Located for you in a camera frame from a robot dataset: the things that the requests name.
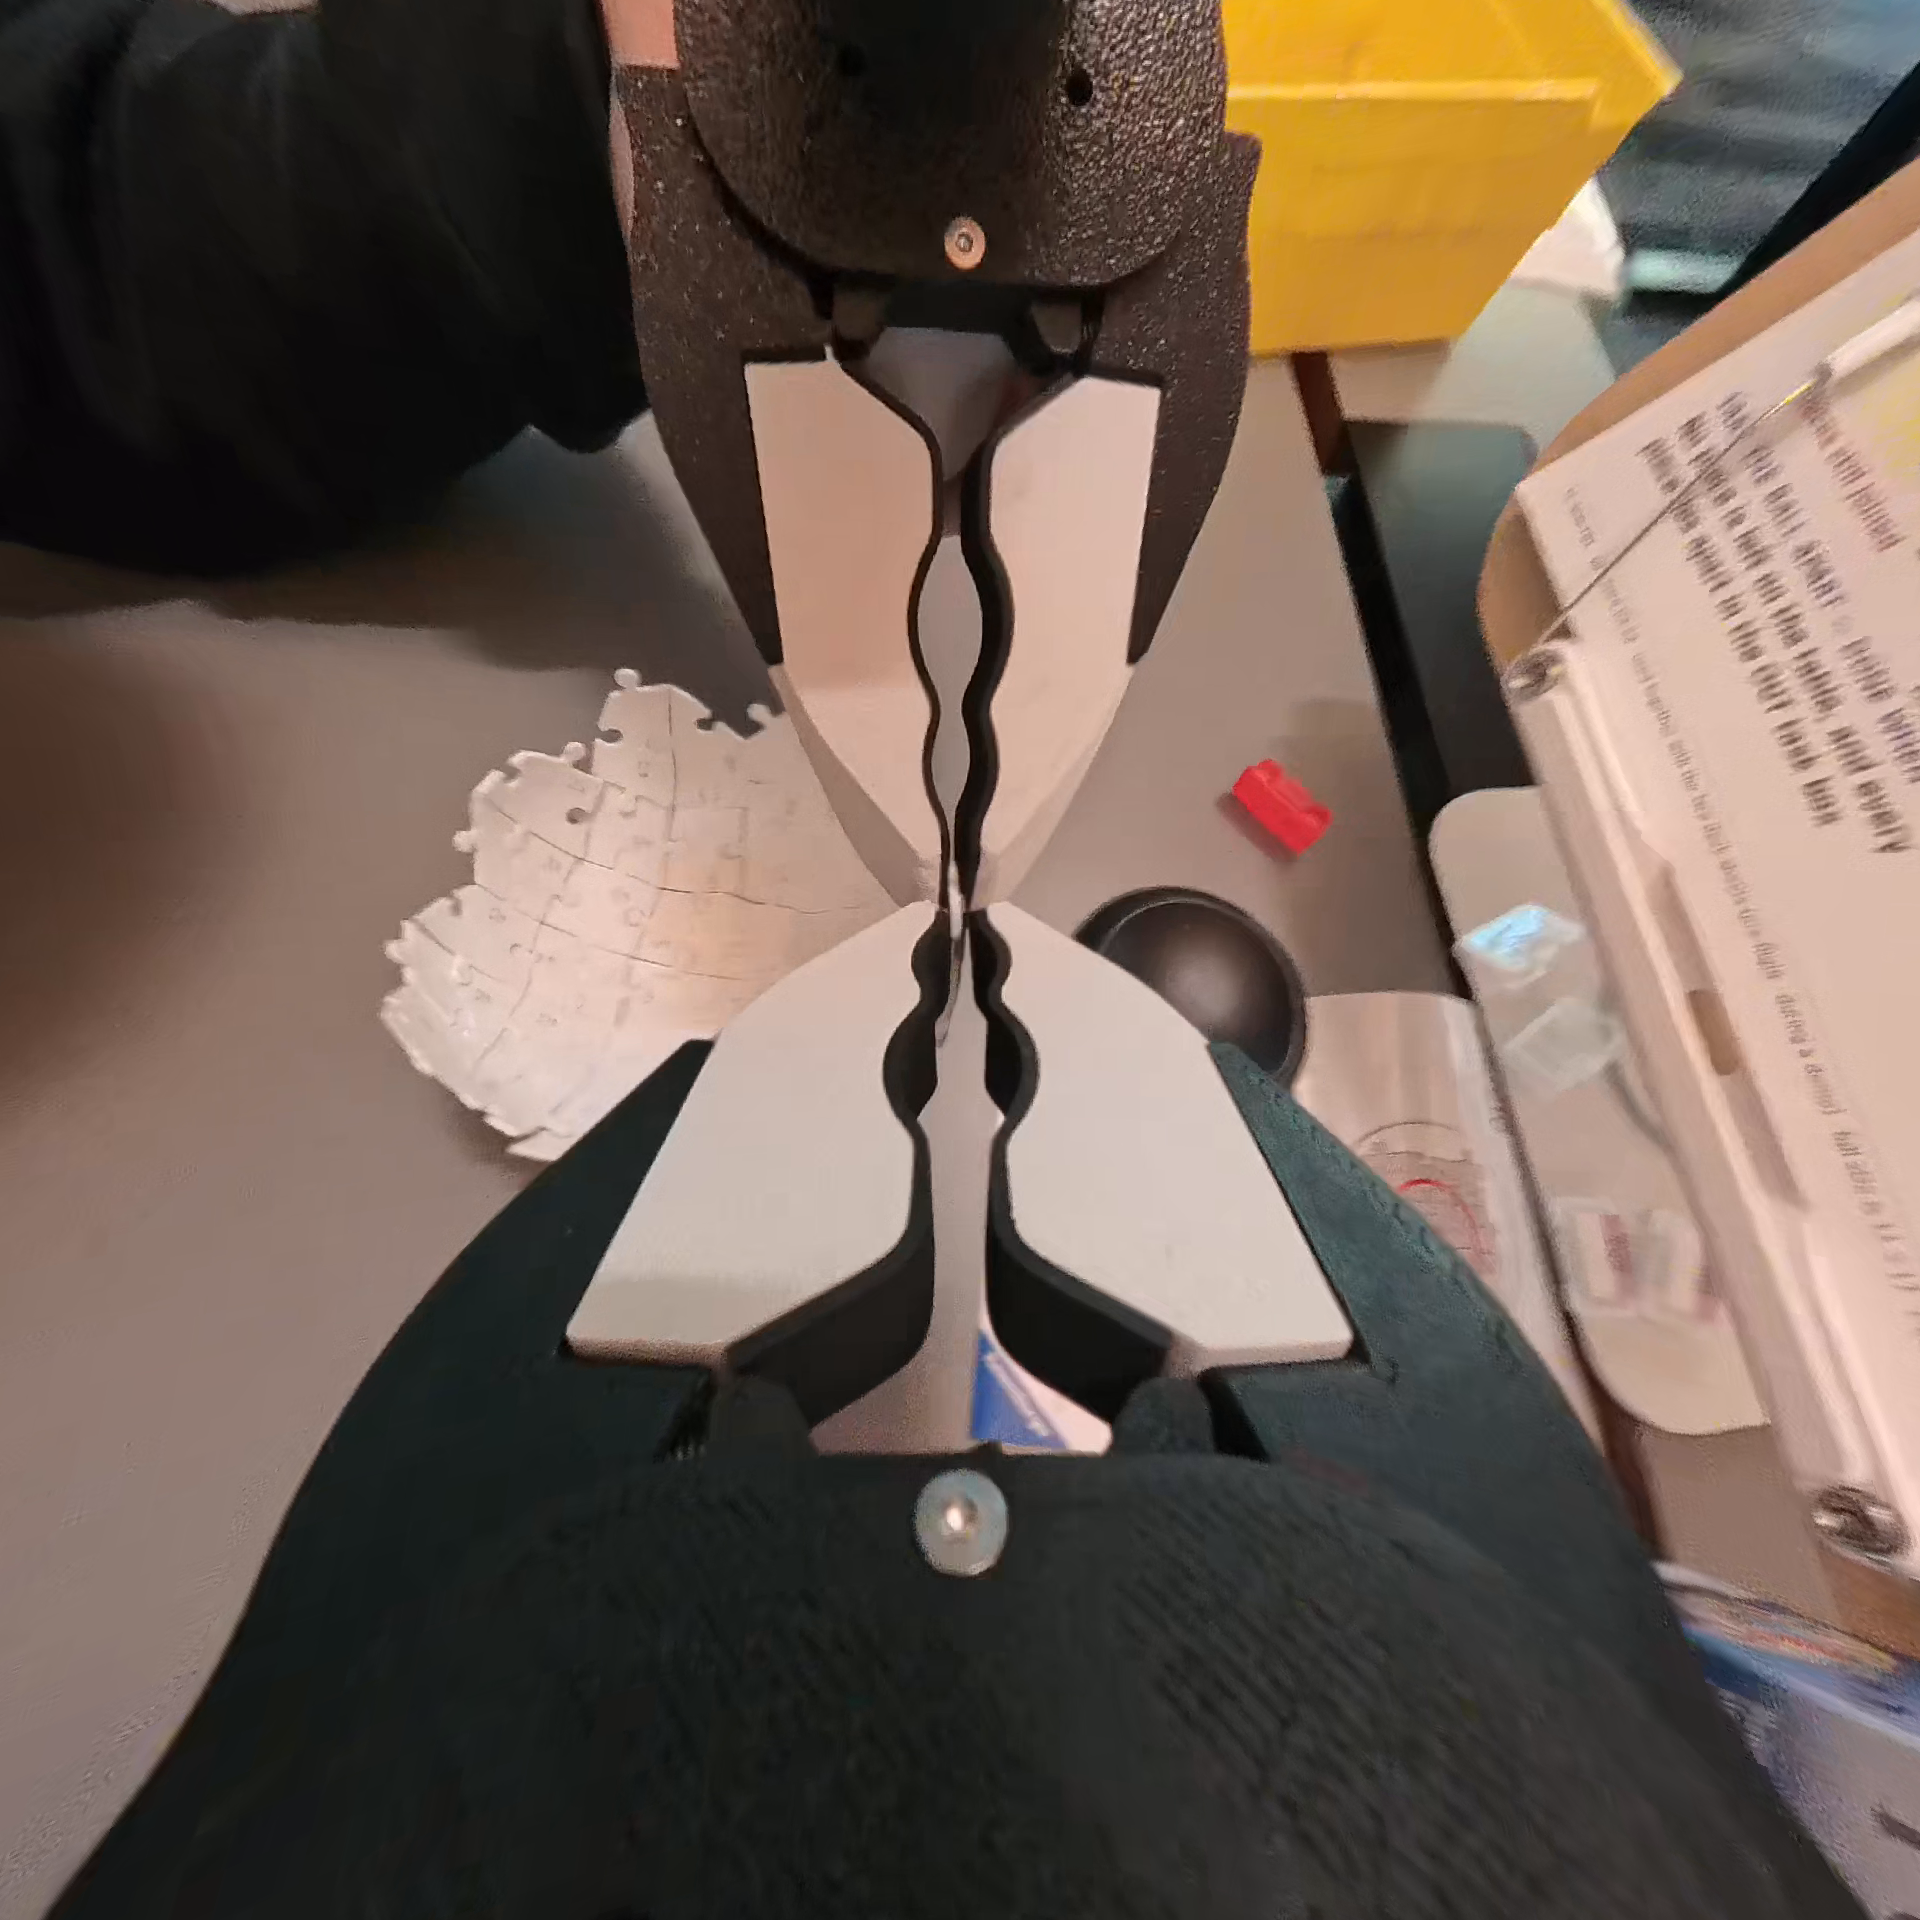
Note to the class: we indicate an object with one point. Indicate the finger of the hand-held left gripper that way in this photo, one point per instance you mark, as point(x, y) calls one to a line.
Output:
point(1073, 570)
point(842, 600)

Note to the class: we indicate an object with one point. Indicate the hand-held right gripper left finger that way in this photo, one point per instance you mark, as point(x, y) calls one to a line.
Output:
point(763, 1170)

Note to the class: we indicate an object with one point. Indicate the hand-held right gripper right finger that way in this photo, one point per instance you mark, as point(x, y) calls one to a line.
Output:
point(1170, 1170)

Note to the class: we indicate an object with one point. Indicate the grey partial puzzle ball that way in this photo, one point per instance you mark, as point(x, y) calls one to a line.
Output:
point(629, 929)

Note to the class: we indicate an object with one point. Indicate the single white puzzle piece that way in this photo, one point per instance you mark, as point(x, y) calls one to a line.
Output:
point(949, 923)

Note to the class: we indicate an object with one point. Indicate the blue puzzle box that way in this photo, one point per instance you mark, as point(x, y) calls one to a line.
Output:
point(1829, 1723)

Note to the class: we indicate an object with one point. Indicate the black dome stand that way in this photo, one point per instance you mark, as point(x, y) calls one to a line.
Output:
point(1200, 975)

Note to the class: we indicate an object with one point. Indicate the folded paper leaflet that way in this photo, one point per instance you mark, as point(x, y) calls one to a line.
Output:
point(1396, 1082)

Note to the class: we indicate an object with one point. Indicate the red plastic block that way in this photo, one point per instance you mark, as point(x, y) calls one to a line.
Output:
point(1285, 806)

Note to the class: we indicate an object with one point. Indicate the clear plastic piece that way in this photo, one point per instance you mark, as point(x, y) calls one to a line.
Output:
point(1516, 949)
point(1562, 1053)

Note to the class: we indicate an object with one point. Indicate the clear plastic stand tray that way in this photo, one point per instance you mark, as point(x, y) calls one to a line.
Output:
point(1485, 869)

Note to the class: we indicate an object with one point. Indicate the small labelled clear box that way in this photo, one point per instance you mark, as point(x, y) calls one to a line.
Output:
point(1672, 1259)
point(1600, 1262)

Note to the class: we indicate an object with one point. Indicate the yellow plastic bin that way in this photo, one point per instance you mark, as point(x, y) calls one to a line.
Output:
point(1425, 180)

